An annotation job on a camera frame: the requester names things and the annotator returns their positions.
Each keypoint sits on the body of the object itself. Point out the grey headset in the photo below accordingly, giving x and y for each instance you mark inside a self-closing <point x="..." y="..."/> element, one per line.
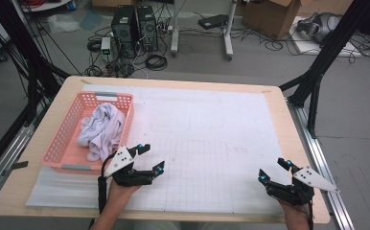
<point x="317" y="27"/>

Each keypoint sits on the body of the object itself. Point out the blue floor sheet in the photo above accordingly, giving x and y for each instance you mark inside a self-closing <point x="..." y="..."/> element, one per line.
<point x="92" y="19"/>

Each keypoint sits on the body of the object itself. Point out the person's right hand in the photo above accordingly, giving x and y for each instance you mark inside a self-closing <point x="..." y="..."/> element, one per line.
<point x="296" y="218"/>

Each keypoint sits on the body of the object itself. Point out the person's left hand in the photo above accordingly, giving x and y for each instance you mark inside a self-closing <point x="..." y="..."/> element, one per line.
<point x="120" y="195"/>

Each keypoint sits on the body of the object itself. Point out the open cardboard box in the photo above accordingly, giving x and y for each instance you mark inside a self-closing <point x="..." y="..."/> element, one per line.
<point x="269" y="19"/>

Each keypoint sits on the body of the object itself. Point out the small white device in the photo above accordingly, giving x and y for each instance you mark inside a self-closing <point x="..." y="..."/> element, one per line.
<point x="105" y="44"/>

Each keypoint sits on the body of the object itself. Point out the black clip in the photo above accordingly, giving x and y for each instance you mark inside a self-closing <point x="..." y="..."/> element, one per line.
<point x="20" y="165"/>

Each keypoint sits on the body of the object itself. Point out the black computer tower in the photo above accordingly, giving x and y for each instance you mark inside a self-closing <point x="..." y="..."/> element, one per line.
<point x="124" y="28"/>
<point x="147" y="28"/>

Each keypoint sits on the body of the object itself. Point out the white floor board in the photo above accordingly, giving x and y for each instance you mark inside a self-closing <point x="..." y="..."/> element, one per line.
<point x="304" y="46"/>

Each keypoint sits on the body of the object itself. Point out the lilac printed towel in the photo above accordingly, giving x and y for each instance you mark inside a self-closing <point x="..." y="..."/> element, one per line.
<point x="101" y="127"/>

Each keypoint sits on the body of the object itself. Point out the pink plastic basket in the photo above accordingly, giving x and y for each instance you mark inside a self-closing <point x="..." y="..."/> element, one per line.
<point x="71" y="127"/>

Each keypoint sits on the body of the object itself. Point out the white round table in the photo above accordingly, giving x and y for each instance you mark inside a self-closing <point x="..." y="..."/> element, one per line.
<point x="45" y="5"/>

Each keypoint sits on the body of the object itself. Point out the clear plastic bag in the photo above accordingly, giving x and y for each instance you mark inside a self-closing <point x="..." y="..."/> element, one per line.
<point x="63" y="23"/>

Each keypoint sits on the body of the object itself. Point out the black flat device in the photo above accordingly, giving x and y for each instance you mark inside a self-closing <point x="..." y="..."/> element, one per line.
<point x="213" y="21"/>

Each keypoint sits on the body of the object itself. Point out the white metal stand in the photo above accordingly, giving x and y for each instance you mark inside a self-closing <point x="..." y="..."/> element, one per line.
<point x="175" y="32"/>

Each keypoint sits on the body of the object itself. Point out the wooden table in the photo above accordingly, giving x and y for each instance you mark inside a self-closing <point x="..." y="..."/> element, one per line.
<point x="279" y="111"/>

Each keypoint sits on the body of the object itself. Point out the white grid mat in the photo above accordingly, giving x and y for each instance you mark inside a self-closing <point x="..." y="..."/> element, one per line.
<point x="205" y="111"/>

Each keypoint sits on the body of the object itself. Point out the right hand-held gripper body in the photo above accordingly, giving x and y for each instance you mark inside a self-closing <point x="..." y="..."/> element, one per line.
<point x="296" y="193"/>

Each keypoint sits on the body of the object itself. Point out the aluminium rail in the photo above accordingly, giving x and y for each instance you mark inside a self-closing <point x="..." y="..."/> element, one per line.
<point x="1" y="166"/>
<point x="315" y="153"/>

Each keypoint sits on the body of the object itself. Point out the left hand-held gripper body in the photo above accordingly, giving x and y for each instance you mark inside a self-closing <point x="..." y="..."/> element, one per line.
<point x="119" y="163"/>

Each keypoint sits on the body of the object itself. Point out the black metal frame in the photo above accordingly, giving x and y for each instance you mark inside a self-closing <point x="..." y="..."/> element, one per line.
<point x="333" y="41"/>
<point x="10" y="32"/>

